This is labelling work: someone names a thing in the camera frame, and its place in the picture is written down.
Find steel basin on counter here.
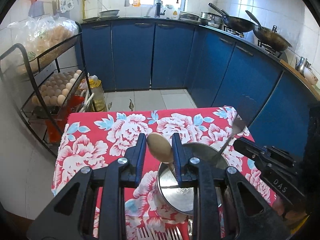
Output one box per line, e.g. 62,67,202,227
99,9,119,18

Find black wok far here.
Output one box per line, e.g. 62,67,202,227
208,3,254,33

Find orange bottle on windowsill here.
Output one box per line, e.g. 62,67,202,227
132,0,141,7

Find stainless steel utensil pot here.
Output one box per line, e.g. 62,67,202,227
157,142,229,216

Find red floral tablecloth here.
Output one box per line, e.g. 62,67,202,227
51,106,281,240

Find steel lidded pot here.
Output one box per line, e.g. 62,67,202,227
200,12,223,29

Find wooden spoon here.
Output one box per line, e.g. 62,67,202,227
146,132,175,177

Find blue kitchen cabinets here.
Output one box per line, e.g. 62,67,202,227
75,18,319,156

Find chrome sink faucet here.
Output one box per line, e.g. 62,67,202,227
155,0,165,18

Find black wok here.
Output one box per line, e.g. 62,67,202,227
246,10,292,51
208,3,254,33

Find black wire kitchen rack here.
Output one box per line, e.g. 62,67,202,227
1,23,93,157

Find steel fork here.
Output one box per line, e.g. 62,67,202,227
136,228,154,240
155,227,183,240

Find plastic bag of eggs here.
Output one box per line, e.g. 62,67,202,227
8,15,79,72

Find steel kettle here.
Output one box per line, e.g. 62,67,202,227
295,57,311,75

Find tray of eggs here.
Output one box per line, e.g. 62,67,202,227
35,69,84,107

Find black wok near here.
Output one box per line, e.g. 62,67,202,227
246,10,292,51

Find cooking oil bottle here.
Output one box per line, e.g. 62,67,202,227
89,75,107,112

